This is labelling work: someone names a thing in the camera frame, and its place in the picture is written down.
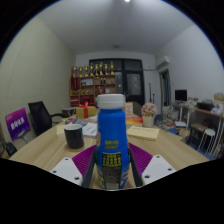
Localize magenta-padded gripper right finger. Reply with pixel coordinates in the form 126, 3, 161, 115
128, 142, 177, 188

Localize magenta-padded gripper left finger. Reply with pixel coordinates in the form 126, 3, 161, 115
49, 143, 99, 189

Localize blue white-capped drink bottle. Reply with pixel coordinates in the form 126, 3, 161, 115
95, 93, 131, 192

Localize black mug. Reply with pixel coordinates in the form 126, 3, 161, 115
63, 123, 85, 151

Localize yellow paper envelope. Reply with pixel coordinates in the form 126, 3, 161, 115
126, 125, 160, 142

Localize colourful printed magazine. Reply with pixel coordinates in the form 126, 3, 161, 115
64, 116, 86, 126

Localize red and yellow book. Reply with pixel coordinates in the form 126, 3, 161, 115
125, 114, 144, 126

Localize pile of books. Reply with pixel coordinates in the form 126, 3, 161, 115
161, 106, 180, 130

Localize pink flowers in white pot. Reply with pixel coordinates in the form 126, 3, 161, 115
140, 102, 158, 128

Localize yellow red-ribboned gift box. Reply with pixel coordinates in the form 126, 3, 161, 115
75, 101, 98, 120

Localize black office chair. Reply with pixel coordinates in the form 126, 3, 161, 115
27, 100, 64, 137

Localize grey striped office chair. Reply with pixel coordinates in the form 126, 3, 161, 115
0, 133, 18, 158

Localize white round stool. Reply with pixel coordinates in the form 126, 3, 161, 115
197, 128, 217, 156

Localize small standing orange card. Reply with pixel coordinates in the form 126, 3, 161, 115
124, 102, 134, 118

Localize purple sign board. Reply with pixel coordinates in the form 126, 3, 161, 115
4, 107, 32, 142

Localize wooden side desk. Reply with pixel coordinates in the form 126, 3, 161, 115
188, 105, 224, 148

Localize black computer monitor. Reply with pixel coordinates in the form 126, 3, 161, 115
174, 89, 188, 103

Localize wooden shelf unit with trophies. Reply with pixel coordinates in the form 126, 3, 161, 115
69, 61, 118, 107

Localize black-framed glass door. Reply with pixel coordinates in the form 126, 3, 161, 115
114, 59, 146, 107

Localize white wall air conditioner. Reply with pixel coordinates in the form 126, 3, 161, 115
155, 55, 171, 69

